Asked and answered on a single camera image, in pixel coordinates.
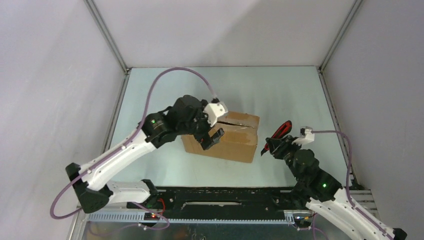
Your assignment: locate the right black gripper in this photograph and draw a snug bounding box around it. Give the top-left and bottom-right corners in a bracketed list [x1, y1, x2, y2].
[265, 134, 303, 182]

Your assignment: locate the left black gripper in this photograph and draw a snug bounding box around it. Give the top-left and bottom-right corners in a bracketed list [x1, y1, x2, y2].
[177, 99, 224, 149]

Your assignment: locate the red black utility knife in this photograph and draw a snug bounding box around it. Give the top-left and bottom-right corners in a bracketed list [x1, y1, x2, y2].
[260, 120, 293, 156]

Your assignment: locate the brown cardboard express box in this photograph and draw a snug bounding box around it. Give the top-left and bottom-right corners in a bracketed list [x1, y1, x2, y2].
[181, 111, 260, 164]

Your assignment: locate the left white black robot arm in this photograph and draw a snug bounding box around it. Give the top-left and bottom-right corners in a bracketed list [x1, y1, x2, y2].
[65, 95, 229, 214]

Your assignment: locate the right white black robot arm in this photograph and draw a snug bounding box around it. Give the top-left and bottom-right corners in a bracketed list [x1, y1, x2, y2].
[265, 134, 407, 240]

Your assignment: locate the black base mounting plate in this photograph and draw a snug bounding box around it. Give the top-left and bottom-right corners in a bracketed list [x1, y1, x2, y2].
[141, 186, 310, 210]

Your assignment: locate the right small circuit board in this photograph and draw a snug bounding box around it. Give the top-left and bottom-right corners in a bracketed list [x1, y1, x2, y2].
[294, 215, 314, 223]

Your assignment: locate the small circuit board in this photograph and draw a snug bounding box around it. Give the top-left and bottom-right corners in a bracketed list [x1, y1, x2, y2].
[143, 212, 161, 221]
[294, 215, 314, 223]

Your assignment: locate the left small circuit board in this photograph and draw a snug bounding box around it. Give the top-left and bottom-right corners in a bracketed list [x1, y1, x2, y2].
[143, 212, 161, 221]

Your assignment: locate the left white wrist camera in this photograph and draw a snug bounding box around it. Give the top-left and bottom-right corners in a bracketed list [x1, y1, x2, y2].
[203, 101, 229, 127]

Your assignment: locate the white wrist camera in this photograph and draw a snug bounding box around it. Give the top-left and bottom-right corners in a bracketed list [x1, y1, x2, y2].
[292, 126, 315, 146]
[203, 101, 229, 127]

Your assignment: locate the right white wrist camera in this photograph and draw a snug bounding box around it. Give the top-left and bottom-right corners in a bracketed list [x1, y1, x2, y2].
[292, 126, 315, 146]

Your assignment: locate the grey slotted cable duct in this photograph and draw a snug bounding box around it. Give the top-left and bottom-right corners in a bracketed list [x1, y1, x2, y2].
[88, 211, 295, 224]

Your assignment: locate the aluminium frame rail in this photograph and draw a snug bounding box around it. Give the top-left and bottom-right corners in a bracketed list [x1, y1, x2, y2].
[83, 0, 130, 75]

